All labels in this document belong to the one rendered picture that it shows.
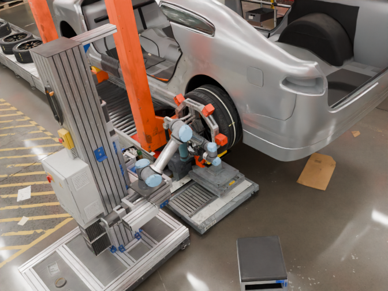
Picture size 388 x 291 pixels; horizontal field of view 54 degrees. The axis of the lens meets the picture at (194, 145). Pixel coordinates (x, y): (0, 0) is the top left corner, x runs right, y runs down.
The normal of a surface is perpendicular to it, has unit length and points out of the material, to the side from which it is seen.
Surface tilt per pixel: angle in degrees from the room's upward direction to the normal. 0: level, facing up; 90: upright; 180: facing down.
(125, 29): 90
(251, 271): 0
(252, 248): 0
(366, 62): 90
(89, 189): 90
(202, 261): 0
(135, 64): 90
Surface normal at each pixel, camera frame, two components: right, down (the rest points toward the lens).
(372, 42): -0.74, 0.47
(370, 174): -0.11, -0.80
